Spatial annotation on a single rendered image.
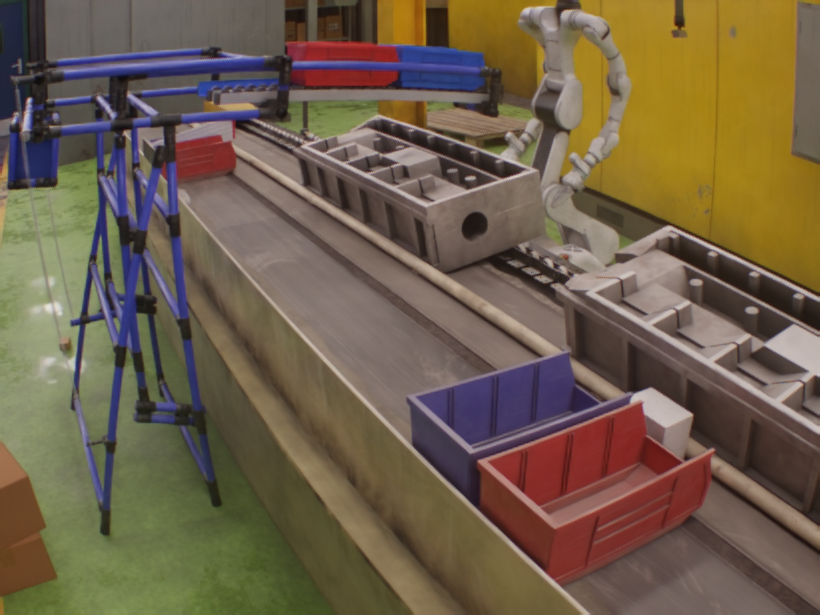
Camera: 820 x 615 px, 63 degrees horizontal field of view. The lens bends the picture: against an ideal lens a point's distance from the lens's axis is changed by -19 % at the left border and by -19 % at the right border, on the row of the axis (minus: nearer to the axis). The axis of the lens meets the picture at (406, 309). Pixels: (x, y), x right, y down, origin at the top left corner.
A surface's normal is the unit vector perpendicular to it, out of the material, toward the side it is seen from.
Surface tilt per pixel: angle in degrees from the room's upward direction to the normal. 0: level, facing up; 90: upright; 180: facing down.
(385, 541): 0
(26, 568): 90
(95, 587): 0
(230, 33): 90
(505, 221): 90
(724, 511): 0
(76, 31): 90
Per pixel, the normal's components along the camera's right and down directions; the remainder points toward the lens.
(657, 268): -0.16, -0.87
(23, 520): 0.75, 0.26
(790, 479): -0.87, 0.35
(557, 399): 0.46, 0.32
